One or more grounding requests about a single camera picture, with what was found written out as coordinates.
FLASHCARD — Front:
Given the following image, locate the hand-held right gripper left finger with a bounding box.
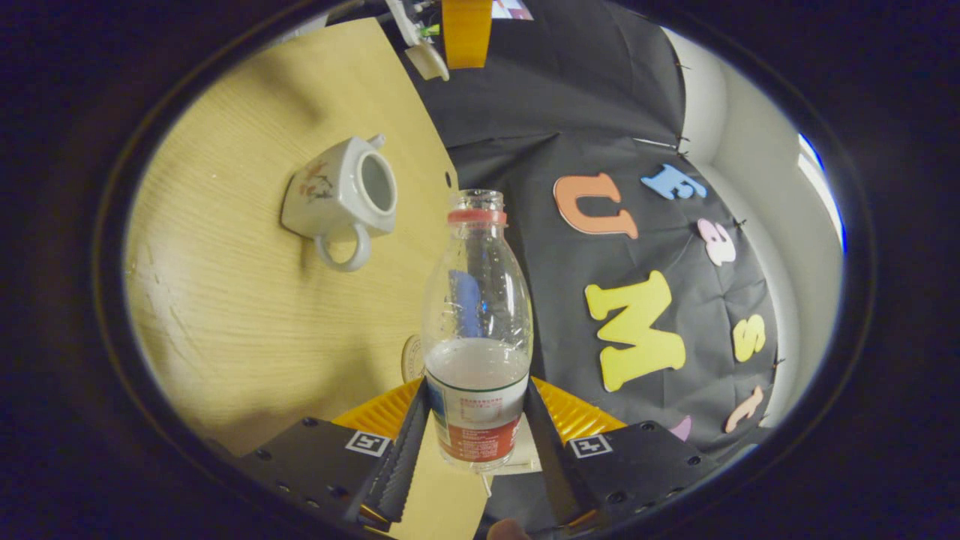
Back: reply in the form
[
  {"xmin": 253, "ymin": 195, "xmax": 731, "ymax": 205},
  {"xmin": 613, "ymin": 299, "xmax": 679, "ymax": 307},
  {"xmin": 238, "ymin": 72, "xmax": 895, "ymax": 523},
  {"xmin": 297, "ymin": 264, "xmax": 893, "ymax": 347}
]
[{"xmin": 217, "ymin": 377, "xmax": 432, "ymax": 535}]

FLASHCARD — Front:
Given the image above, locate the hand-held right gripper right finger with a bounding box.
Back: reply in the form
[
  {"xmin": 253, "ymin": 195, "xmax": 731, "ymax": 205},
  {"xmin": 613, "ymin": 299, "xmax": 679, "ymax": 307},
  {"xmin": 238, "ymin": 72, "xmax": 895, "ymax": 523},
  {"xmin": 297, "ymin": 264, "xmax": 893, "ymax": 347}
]
[{"xmin": 523, "ymin": 376, "xmax": 722, "ymax": 535}]

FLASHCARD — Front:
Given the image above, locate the round cork coaster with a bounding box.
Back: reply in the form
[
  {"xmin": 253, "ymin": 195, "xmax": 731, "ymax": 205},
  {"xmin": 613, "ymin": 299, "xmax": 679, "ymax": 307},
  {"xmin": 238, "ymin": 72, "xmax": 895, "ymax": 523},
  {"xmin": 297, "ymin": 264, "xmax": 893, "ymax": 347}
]
[{"xmin": 400, "ymin": 334, "xmax": 428, "ymax": 385}]

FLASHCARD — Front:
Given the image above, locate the clear plastic water bottle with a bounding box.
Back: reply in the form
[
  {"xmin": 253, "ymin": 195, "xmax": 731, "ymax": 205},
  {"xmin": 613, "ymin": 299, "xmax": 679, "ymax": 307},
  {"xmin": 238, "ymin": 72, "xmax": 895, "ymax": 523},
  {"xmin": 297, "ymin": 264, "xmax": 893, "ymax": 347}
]
[{"xmin": 421, "ymin": 189, "xmax": 535, "ymax": 473}]

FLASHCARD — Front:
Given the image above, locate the white ceramic teacup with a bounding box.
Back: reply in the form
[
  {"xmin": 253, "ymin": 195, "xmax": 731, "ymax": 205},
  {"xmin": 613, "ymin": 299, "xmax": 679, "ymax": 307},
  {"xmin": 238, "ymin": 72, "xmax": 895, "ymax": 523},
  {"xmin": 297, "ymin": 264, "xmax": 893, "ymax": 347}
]
[{"xmin": 280, "ymin": 133, "xmax": 399, "ymax": 273}]

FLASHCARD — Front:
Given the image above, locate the white side desk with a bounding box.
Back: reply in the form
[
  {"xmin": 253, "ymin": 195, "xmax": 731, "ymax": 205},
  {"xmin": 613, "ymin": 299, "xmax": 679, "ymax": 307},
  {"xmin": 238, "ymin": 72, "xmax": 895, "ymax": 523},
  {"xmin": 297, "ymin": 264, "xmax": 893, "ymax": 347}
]
[{"xmin": 386, "ymin": 0, "xmax": 451, "ymax": 82}]

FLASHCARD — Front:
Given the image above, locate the black backdrop cloth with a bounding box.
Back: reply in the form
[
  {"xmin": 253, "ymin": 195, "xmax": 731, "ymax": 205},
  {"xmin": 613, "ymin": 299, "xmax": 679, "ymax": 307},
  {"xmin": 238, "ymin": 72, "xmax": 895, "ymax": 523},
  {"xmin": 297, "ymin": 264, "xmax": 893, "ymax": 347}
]
[{"xmin": 375, "ymin": 0, "xmax": 785, "ymax": 537}]

